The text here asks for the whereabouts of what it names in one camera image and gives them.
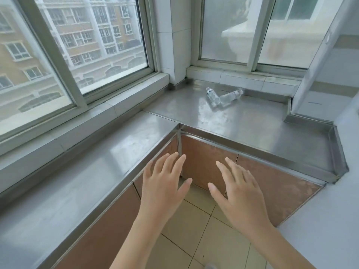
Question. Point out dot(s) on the person's right hand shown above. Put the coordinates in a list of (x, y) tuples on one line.
[(241, 201)]

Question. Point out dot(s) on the person's left hand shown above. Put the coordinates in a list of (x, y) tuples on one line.
[(159, 193)]

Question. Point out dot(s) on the person's right forearm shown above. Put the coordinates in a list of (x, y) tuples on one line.
[(277, 249)]

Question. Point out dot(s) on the person's left forearm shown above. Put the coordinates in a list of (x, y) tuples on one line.
[(137, 246)]

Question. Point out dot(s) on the frosted sliding window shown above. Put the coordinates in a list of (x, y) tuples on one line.
[(246, 33)]

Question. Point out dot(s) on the brown cabinet door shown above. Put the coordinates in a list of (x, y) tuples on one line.
[(103, 235), (157, 156), (283, 193), (204, 162)]

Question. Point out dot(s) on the clear plastic bottle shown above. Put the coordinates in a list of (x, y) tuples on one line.
[(213, 96), (230, 97)]

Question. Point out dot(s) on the beige apartment building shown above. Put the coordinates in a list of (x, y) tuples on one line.
[(61, 44)]

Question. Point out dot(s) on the person's left little finger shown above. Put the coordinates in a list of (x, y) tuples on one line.
[(148, 173)]

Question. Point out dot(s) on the person's right little finger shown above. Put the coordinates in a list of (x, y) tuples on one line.
[(251, 185)]

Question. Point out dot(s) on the person's right middle finger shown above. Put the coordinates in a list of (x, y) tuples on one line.
[(235, 170)]

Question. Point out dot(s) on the person's right thumb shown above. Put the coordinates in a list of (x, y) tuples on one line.
[(216, 193)]

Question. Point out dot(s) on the large sliding window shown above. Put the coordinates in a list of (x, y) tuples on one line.
[(70, 53)]

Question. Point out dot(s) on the person's left thumb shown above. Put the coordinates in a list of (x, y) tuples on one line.
[(185, 187)]

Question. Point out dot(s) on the person's left middle finger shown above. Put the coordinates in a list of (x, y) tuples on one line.
[(171, 165)]

